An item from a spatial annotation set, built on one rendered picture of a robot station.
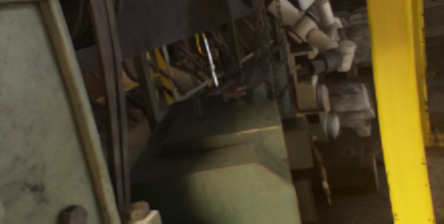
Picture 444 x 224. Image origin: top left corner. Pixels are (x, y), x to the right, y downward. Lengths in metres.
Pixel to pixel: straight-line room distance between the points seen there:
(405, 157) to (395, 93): 0.20
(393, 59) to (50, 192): 0.98
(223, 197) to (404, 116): 0.64
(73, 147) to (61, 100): 0.08
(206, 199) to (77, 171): 0.35
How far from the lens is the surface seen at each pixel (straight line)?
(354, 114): 3.42
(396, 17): 1.34
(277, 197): 0.99
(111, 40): 0.82
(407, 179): 1.48
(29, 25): 0.70
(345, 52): 1.91
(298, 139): 1.36
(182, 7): 2.10
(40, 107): 0.69
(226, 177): 0.97
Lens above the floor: 1.21
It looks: 14 degrees down
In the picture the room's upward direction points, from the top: 11 degrees counter-clockwise
